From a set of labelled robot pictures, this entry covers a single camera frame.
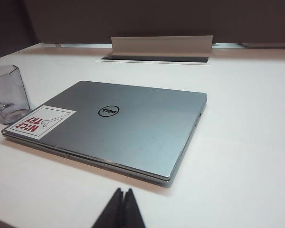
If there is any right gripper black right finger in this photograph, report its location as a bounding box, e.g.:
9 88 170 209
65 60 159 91
123 188 148 228

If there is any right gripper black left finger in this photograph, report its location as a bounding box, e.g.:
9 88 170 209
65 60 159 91
97 188 126 228

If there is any clear faceted cup with handle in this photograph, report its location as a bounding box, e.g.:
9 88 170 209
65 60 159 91
0 64 31 125

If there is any silver Dell laptop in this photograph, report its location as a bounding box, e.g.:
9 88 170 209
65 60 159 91
1 80 208 190

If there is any white red-lettered sticker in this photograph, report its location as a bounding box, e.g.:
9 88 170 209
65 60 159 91
5 105 77 140

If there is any brown fabric desk divider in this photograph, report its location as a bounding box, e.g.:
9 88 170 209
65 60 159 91
23 0 285 46

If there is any white cable flap lid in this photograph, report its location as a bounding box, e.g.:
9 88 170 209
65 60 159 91
111 35 214 59

